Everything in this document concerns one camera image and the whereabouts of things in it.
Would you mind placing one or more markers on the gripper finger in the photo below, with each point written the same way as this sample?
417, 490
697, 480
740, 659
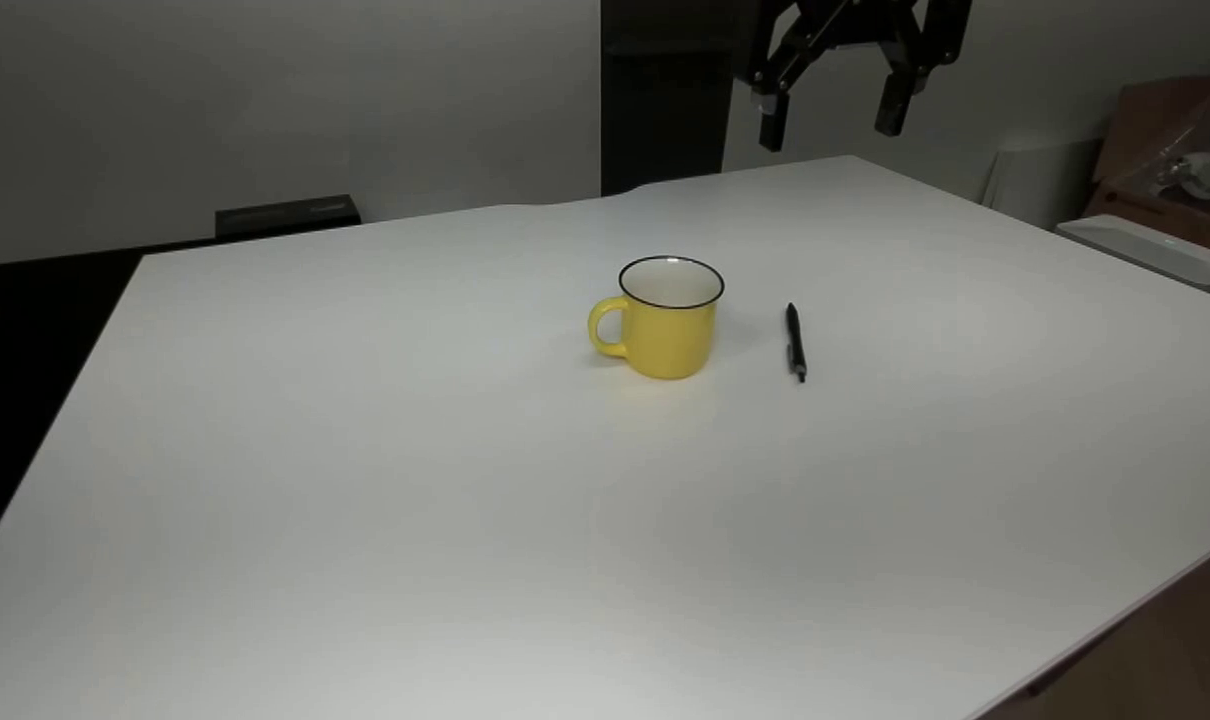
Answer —
900, 85
777, 70

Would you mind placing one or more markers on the black pen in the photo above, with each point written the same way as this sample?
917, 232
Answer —
795, 342

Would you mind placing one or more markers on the black pillar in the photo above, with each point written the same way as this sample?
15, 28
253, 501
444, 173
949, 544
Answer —
665, 95

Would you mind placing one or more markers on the yellow enamel mug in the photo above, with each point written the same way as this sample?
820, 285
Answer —
665, 320

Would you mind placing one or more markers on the brown cardboard box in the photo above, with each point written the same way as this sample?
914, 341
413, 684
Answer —
1170, 150

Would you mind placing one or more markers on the white tray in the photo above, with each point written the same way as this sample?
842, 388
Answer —
1155, 248

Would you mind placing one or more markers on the black flat box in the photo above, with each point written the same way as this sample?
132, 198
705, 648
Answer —
287, 214

